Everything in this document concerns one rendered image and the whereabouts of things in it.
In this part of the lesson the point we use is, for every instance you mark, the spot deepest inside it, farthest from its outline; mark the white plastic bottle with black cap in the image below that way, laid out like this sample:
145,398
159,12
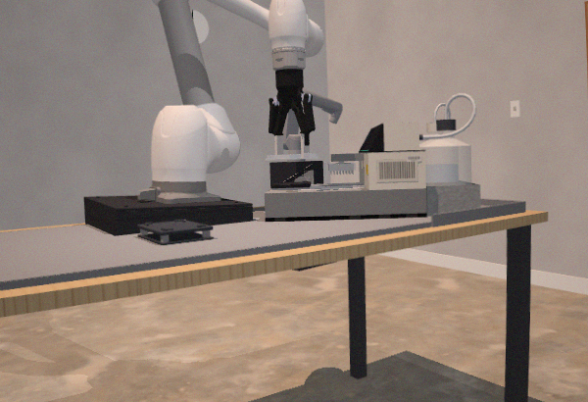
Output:
447,160

